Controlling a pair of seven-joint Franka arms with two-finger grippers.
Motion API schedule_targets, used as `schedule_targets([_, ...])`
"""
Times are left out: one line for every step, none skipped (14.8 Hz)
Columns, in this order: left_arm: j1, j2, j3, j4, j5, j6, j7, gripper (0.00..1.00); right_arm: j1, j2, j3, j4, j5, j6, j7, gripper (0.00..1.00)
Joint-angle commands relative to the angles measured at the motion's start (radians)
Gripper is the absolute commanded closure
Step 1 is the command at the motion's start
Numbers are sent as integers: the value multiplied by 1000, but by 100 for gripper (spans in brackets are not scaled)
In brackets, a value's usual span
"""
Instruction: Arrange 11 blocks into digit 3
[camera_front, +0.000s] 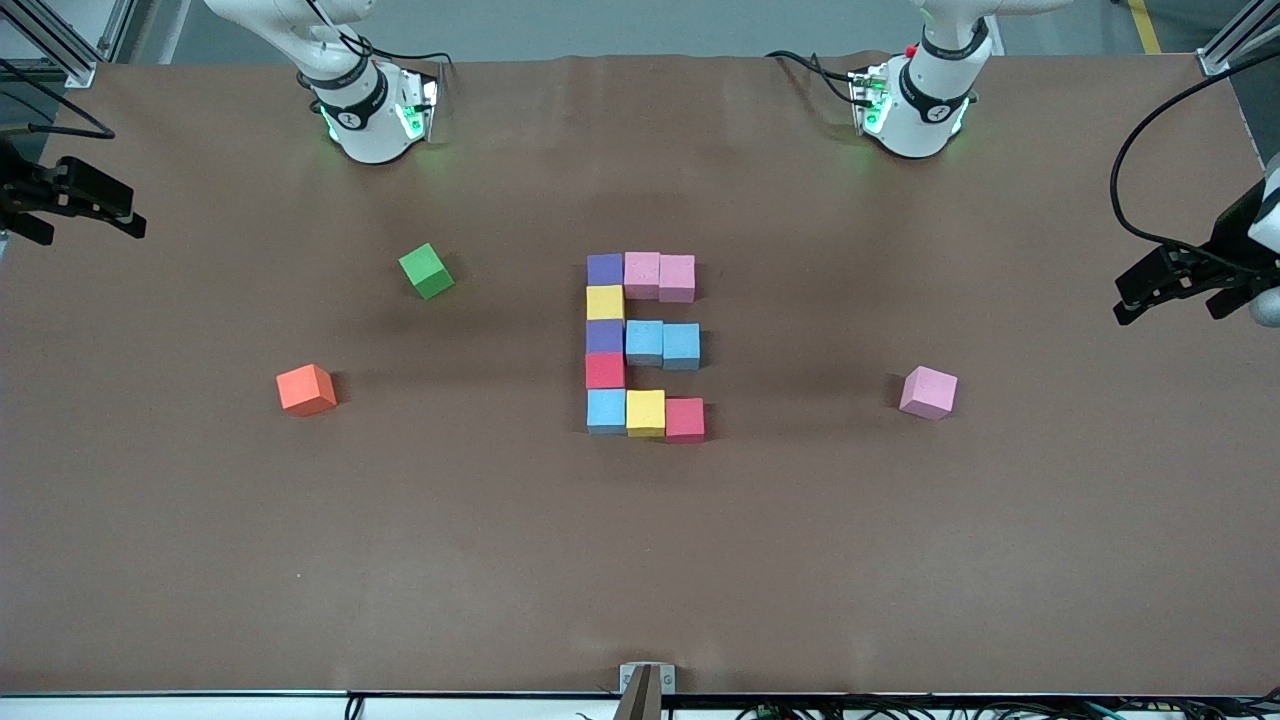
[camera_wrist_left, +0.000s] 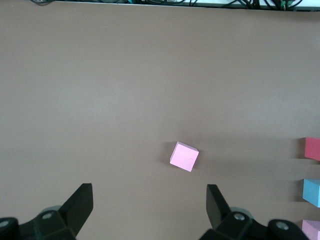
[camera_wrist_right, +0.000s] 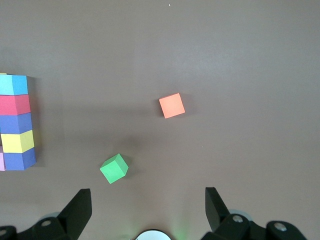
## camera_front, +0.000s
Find grey metal camera bracket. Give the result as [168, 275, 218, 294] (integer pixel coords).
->
[618, 662, 677, 720]

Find green foam cube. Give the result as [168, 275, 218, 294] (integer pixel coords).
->
[398, 243, 455, 300]

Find brown table mat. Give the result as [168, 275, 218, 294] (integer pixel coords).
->
[0, 50, 1280, 698]

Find thin black base cable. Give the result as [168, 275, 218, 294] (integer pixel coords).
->
[765, 50, 863, 107]
[298, 0, 453, 73]

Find metal connector box green light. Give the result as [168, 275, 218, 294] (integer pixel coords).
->
[393, 68, 442, 143]
[849, 64, 893, 137]

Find orange foam cube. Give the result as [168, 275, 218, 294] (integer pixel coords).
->
[276, 364, 338, 417]

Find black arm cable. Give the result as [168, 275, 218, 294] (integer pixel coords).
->
[1110, 48, 1280, 271]
[0, 58, 117, 140]

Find aluminium frame profile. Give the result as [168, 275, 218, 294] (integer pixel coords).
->
[1198, 0, 1280, 77]
[0, 0, 136, 89]

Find blue foam cube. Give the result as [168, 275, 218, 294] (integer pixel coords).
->
[662, 323, 701, 372]
[586, 389, 628, 435]
[625, 320, 665, 367]

